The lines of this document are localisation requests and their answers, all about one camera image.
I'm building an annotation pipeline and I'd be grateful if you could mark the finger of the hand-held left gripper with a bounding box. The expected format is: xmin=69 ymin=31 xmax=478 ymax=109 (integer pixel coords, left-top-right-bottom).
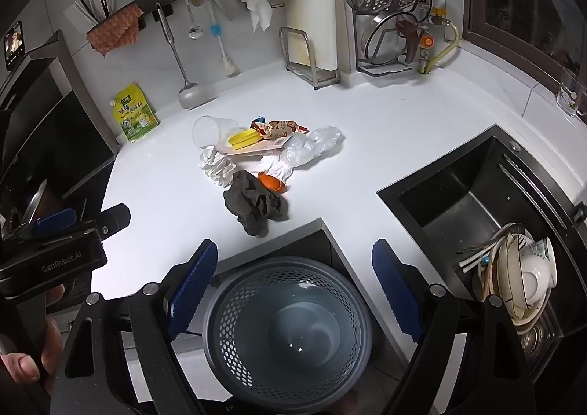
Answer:
xmin=76 ymin=203 xmax=132 ymax=236
xmin=9 ymin=208 xmax=77 ymax=239

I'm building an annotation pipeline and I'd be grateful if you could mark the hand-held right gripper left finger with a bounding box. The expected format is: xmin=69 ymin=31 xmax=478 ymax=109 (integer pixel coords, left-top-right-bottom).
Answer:
xmin=48 ymin=238 xmax=218 ymax=415

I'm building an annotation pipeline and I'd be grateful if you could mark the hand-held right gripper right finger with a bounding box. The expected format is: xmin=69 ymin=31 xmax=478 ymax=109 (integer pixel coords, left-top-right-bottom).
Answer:
xmin=371 ymin=238 xmax=537 ymax=415

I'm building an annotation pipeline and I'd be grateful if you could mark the dark grey cloth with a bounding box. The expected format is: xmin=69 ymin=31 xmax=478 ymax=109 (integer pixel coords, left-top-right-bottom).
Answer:
xmin=223 ymin=170 xmax=290 ymax=237

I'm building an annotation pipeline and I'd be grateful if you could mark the grey perforated waste basket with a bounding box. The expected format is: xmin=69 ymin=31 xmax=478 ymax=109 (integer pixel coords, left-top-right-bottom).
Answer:
xmin=204 ymin=256 xmax=373 ymax=414

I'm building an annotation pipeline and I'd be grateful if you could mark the white tissue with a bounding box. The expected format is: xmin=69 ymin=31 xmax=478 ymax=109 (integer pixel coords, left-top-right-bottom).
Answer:
xmin=259 ymin=154 xmax=295 ymax=182
xmin=198 ymin=145 xmax=237 ymax=187

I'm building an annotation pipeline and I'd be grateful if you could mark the clear plastic cup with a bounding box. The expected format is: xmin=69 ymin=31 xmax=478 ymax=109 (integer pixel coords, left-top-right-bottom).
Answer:
xmin=192 ymin=115 xmax=240 ymax=150

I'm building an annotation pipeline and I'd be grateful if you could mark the orange peel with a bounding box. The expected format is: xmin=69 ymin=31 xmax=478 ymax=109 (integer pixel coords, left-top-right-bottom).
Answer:
xmin=257 ymin=172 xmax=288 ymax=194

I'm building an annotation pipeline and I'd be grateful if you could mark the yellow plastic lid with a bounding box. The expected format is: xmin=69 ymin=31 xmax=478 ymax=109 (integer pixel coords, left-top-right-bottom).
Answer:
xmin=229 ymin=128 xmax=263 ymax=150

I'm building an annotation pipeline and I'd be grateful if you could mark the pink paper card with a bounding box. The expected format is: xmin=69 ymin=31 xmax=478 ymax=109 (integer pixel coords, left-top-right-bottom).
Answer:
xmin=224 ymin=137 xmax=292 ymax=160

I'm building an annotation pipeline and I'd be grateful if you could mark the clear plastic bag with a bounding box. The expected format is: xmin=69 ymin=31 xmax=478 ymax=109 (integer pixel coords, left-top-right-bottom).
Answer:
xmin=281 ymin=125 xmax=345 ymax=166

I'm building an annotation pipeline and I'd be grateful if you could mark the red and white snack wrapper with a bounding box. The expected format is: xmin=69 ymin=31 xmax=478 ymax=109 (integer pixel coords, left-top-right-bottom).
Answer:
xmin=260 ymin=119 xmax=311 ymax=141

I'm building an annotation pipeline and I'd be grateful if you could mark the person's left hand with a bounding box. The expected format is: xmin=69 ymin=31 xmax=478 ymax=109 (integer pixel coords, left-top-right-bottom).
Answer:
xmin=0 ymin=284 xmax=65 ymax=386

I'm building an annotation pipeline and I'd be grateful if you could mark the black kitchen appliance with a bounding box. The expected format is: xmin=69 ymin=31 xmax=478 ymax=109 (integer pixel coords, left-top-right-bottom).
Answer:
xmin=0 ymin=29 xmax=116 ymax=242

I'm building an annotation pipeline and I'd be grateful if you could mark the yellow green refill pouch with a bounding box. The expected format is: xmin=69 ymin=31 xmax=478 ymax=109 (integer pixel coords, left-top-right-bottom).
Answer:
xmin=111 ymin=82 xmax=161 ymax=144

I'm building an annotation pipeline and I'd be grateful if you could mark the black kitchen sink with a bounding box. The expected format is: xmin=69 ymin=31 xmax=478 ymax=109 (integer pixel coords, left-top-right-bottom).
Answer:
xmin=376 ymin=124 xmax=587 ymax=358

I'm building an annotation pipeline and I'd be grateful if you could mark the pile of dishes in sink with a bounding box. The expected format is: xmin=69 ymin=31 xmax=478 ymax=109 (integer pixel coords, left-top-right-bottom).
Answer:
xmin=496 ymin=232 xmax=529 ymax=320

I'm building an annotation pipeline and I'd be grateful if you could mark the metal ladle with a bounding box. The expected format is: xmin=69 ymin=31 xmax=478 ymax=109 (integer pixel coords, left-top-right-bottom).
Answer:
xmin=155 ymin=3 xmax=203 ymax=110

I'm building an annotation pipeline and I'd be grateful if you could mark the white ceramic bowl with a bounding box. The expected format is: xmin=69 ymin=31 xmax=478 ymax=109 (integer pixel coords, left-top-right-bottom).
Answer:
xmin=522 ymin=238 xmax=558 ymax=306

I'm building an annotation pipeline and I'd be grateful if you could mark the smartphone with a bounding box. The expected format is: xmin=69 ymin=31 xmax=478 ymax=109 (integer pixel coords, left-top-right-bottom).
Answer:
xmin=3 ymin=20 xmax=24 ymax=72

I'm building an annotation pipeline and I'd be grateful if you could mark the orange dish cloth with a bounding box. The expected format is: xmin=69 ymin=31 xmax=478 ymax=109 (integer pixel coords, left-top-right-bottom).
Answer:
xmin=85 ymin=3 xmax=143 ymax=58

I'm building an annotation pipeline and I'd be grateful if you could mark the blue and white bottle brush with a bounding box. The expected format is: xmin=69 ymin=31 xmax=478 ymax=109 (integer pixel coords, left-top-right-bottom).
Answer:
xmin=208 ymin=0 xmax=240 ymax=78

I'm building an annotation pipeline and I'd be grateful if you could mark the small metal spoon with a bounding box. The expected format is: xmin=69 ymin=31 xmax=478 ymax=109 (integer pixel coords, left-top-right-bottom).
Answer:
xmin=185 ymin=0 xmax=204 ymax=40

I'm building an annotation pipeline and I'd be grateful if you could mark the bundle of chopsticks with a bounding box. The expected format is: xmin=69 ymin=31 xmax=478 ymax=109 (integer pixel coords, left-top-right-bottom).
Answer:
xmin=74 ymin=0 xmax=121 ymax=26

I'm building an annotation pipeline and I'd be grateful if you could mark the metal cutting board rack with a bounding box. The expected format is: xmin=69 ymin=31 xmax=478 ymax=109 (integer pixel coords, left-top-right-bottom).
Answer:
xmin=278 ymin=26 xmax=340 ymax=90

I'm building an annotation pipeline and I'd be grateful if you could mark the glass pot lid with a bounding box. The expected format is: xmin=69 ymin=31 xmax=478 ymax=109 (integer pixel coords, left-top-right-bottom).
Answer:
xmin=366 ymin=12 xmax=423 ymax=66

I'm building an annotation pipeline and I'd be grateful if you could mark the drinking glass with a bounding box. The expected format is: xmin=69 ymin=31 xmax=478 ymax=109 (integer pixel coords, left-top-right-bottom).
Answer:
xmin=556 ymin=67 xmax=587 ymax=118

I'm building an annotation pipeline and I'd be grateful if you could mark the gas valve with hose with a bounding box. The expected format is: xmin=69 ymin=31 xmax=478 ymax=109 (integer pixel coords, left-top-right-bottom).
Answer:
xmin=415 ymin=7 xmax=460 ymax=75

